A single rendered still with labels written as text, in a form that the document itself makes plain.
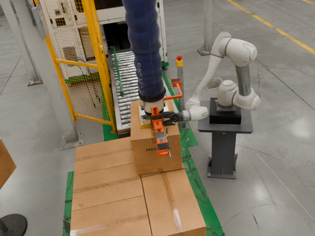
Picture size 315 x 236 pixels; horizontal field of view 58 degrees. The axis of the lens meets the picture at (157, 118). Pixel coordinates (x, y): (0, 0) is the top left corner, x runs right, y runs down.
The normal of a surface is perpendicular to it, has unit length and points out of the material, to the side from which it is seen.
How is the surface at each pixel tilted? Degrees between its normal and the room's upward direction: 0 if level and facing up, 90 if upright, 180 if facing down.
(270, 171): 0
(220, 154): 90
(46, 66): 90
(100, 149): 0
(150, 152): 90
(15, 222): 0
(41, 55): 92
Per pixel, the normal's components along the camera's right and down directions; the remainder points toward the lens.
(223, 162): -0.17, 0.59
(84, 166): -0.10, -0.80
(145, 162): 0.07, 0.58
